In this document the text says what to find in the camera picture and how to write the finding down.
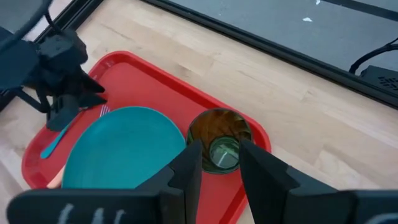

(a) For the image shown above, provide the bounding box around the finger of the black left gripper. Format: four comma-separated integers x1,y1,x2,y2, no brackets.
76,92,109,109
75,68,106,95

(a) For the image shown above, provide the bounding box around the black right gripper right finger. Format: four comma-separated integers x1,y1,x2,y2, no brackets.
238,139,398,224

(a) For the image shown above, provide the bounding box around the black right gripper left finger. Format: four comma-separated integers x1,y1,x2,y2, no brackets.
6,139,203,224

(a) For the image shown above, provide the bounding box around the blue handled metal spoon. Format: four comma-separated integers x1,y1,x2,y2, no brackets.
40,107,88,159

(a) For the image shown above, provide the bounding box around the red plastic tray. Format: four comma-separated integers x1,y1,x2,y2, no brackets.
21,51,272,224

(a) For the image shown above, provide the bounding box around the teal round plate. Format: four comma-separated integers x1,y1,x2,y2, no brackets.
61,106,187,190

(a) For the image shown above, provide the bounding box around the amber green ribbed cup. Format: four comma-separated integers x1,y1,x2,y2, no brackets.
185,108,253,174

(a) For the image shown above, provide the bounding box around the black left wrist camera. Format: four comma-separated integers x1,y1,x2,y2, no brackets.
39,29,89,68

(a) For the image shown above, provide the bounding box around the black coiled power cable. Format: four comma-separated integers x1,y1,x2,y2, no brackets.
348,40,398,75

